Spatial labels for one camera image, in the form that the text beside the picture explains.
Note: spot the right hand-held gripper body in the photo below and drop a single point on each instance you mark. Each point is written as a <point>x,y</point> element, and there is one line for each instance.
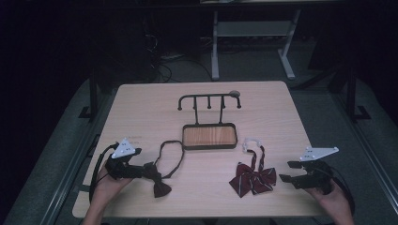
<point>316,176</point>

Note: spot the black hook rack wooden tray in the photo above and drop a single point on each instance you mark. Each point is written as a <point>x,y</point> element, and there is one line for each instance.
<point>209,136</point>

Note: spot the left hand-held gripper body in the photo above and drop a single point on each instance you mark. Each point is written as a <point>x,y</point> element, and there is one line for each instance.
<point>123,150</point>

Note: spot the grey round table cap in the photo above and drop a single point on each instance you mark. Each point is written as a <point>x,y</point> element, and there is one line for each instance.
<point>234,93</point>

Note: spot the white metal desk frame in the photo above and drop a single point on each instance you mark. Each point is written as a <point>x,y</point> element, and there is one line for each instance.
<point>250,29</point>

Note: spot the red striped bow tie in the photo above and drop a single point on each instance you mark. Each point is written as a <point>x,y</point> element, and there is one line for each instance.
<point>253,179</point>

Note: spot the person's left hand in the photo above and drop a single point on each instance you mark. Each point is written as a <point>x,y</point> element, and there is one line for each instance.
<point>108,187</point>

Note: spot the person's right hand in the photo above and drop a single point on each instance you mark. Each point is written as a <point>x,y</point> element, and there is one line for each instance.
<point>331,203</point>

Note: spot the black metal stand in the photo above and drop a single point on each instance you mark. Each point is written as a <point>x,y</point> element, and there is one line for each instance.
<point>92,97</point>
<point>352,93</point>

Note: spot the dark brown bow tie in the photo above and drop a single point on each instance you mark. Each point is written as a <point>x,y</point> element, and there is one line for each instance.
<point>161,184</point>

